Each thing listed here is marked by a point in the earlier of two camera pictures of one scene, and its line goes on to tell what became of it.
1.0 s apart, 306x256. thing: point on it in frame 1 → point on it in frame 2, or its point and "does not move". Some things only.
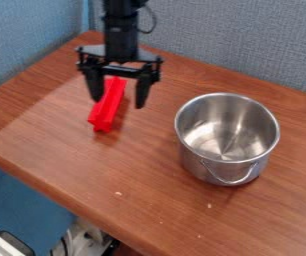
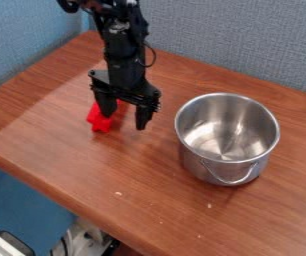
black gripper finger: x=96 y=81 → x=108 y=103
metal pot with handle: x=227 y=132 does not move
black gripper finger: x=142 y=85 → x=142 y=116
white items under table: x=82 y=240 does not move
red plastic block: x=102 y=117 does not move
